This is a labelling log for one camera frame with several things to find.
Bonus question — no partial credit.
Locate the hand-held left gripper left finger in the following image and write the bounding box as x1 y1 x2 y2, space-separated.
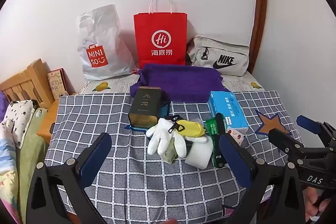
26 132 113 224

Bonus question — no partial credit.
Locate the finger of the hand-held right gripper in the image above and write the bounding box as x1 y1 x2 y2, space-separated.
268 129 336 162
297 115 336 146

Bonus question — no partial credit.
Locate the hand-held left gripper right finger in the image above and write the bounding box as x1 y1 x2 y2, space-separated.
219 133 306 224

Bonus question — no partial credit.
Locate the white heart-print packet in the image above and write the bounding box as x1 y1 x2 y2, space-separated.
227 126 248 146

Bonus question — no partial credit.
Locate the white sponge block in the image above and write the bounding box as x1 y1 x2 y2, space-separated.
185 136 214 170

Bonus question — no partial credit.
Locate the green wipes packet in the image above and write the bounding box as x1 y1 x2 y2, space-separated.
205 113 227 168

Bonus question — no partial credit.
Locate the yellow pouch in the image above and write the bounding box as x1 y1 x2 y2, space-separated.
165 115 206 139

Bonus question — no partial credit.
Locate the face mask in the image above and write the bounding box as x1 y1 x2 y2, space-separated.
188 117 208 126

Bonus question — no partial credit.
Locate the white glove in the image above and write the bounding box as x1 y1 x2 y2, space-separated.
172 132 208 157
146 118 175 155

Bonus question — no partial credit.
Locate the pale green tissue packet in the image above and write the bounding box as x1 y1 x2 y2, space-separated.
160 139 177 165

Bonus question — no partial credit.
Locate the purple fabric storage bin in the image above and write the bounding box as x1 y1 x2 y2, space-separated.
130 63 227 104

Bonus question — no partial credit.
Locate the person's right hand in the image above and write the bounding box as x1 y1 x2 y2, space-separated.
304 185 334 224

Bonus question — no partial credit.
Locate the brown star felt patch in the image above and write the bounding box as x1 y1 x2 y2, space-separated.
256 110 291 136

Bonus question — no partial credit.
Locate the grey checked cloth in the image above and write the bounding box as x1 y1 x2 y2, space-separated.
44 90 306 224

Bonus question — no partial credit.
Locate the pink star felt patch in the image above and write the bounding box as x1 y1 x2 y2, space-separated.
222 204 235 217

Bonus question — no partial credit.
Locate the blue tissue pack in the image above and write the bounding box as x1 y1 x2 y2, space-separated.
208 91 248 135

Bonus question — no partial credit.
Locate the wooden nightstand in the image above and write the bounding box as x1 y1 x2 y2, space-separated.
37 99 61 144

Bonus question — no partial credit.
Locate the green blanket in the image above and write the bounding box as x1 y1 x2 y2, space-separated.
16 107 49 214

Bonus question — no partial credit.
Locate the dark green tea tin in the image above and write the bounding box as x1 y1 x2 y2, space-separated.
128 87 163 128

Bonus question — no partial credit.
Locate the lemon print sheet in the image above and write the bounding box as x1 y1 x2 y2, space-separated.
79 70 263 95

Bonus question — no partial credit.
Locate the brown patterned box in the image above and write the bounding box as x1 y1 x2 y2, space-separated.
47 68 66 101

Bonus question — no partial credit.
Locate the blue star felt patch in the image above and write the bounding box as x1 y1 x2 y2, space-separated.
125 102 171 132

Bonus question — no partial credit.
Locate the white floral pillow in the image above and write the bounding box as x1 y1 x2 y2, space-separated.
4 99 36 149

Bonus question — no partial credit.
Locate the colourful quilt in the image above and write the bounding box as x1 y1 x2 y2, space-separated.
0 119 21 224

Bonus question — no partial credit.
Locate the grey waist bag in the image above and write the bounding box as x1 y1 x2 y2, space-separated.
186 34 250 77

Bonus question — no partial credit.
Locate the wooden headboard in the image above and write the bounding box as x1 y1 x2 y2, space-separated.
0 59 50 104

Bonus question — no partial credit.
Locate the purple plush toy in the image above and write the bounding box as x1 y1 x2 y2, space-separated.
0 91 6 119

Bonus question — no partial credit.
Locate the white plastic shopping bag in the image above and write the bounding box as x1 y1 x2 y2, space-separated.
77 4 137 81

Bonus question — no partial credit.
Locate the red paper bag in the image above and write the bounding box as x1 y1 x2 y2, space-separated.
133 0 188 69

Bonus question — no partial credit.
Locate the brown wooden door frame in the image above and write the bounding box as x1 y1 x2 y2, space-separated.
248 0 268 75

